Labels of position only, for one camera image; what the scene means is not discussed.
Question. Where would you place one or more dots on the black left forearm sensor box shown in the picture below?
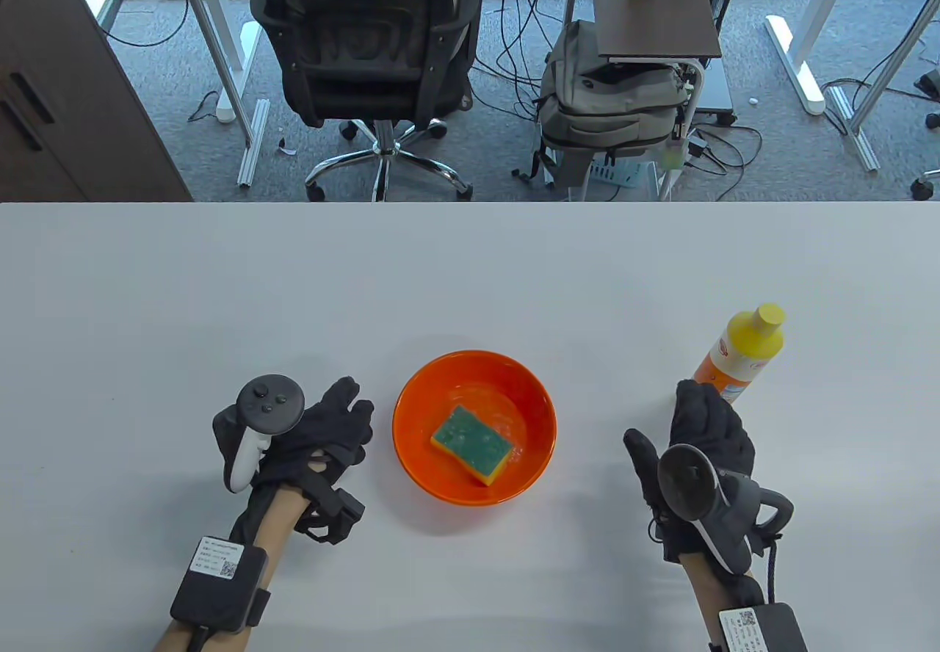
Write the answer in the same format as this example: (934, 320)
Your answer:
(220, 593)

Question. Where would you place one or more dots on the black mesh office chair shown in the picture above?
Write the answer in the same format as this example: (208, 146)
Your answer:
(352, 87)

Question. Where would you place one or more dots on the yellow orange dish soap bottle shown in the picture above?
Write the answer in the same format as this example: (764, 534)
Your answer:
(745, 347)

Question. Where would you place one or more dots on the aluminium rail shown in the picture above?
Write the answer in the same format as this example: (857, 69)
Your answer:
(855, 131)
(253, 145)

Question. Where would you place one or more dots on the grey left hand controller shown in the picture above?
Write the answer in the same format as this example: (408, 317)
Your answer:
(272, 399)

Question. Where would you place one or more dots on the black chair caster base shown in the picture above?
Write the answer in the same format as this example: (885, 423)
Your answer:
(927, 83)

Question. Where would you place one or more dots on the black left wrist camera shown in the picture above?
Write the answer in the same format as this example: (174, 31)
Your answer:
(341, 516)

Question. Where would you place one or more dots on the person's left hand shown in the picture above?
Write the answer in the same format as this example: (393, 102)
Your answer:
(330, 432)

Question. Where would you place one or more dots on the grey backpack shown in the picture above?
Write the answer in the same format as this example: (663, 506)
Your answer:
(602, 109)

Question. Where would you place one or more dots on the dark brown cabinet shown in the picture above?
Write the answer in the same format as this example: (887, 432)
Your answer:
(59, 94)

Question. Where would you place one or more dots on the orange plastic bowl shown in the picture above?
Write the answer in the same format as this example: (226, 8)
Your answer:
(426, 461)

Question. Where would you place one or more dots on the grey right hand controller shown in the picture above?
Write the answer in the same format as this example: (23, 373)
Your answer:
(687, 483)

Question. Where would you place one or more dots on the person's left forearm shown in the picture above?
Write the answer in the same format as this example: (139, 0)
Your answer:
(283, 523)

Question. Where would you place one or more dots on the green and yellow sponge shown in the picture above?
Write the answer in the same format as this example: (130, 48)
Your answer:
(470, 443)

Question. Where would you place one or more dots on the person's right hand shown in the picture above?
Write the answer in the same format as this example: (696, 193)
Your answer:
(705, 417)

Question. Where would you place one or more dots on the dark brown side table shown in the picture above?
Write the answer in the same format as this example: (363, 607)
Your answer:
(653, 20)

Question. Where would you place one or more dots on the grey hand controller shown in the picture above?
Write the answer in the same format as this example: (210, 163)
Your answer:
(687, 483)
(272, 399)

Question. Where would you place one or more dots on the black right forearm sensor box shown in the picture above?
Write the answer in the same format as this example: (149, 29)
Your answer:
(771, 630)

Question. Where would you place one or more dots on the white desk leg frame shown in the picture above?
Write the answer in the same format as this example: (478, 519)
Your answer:
(233, 94)
(797, 57)

